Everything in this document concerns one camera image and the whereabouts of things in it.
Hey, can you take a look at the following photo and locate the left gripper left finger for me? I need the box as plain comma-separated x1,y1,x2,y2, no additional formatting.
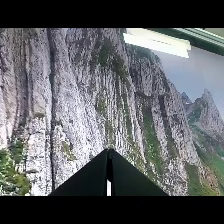
49,148,110,197

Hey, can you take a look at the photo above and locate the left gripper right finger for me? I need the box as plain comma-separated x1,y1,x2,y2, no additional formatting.
108,148,169,197

